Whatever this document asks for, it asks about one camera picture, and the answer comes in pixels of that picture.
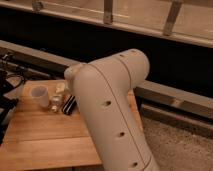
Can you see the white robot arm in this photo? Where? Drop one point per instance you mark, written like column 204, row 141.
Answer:
column 100, row 88

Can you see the white ceramic cup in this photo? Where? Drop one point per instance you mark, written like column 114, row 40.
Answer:
column 40, row 95

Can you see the black striped box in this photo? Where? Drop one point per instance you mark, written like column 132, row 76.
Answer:
column 69, row 105

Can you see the white glue bottle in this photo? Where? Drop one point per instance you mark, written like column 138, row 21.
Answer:
column 58, row 98

